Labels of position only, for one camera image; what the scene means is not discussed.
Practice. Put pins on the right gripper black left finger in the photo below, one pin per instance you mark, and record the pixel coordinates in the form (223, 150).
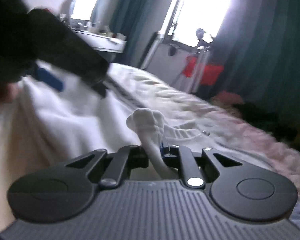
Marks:
(65, 190)

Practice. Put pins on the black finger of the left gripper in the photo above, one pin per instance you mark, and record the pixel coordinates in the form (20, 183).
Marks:
(42, 75)

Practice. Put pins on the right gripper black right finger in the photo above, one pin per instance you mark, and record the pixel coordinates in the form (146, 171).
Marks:
(240, 189)

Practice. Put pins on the white zip-up garment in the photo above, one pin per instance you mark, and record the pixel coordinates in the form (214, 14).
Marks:
(42, 127)

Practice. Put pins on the pile of dark clothes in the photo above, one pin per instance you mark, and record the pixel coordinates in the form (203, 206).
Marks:
(269, 122)

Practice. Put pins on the pink white bed quilt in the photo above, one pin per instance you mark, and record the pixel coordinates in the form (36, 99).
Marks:
(186, 120)

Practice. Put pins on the white dresser shelf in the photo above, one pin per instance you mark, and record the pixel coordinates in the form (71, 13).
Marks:
(105, 42)

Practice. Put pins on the white metal stand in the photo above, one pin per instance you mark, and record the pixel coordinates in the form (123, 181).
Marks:
(189, 77)

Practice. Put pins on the dark teal curtain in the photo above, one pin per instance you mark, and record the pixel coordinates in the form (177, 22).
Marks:
(256, 50)

